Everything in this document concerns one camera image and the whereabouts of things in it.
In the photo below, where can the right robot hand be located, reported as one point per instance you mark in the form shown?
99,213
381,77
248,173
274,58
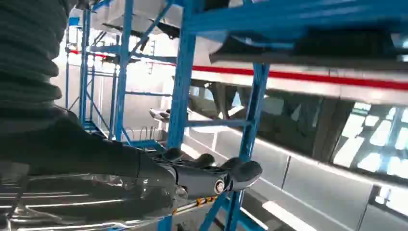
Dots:
95,156

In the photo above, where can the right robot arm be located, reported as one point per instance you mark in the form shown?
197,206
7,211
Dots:
28,47

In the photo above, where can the stamped silver metal plate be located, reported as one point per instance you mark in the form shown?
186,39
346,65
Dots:
63,204

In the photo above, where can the blue steel rack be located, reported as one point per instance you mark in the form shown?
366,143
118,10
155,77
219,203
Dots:
181,95

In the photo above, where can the white beam with red stripe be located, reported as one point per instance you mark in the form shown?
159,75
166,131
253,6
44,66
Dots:
302,81

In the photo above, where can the blue scaffold frame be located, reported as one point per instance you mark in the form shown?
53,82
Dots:
122,63

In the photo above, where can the glass window wall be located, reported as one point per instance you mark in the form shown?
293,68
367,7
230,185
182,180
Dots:
379,137

